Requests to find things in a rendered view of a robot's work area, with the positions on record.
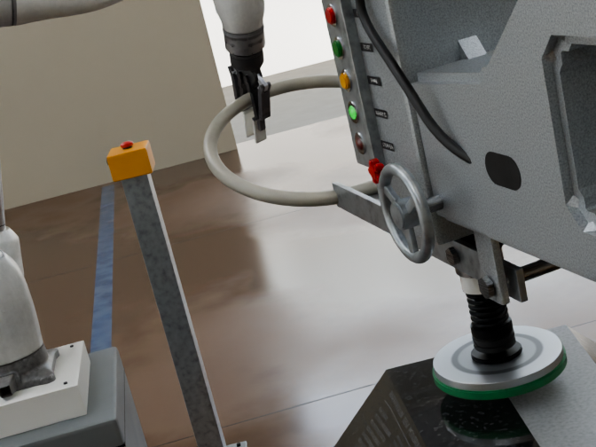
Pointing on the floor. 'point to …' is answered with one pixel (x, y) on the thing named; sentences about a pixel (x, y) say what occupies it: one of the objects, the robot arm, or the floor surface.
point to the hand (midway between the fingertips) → (254, 125)
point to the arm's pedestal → (118, 407)
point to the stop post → (168, 289)
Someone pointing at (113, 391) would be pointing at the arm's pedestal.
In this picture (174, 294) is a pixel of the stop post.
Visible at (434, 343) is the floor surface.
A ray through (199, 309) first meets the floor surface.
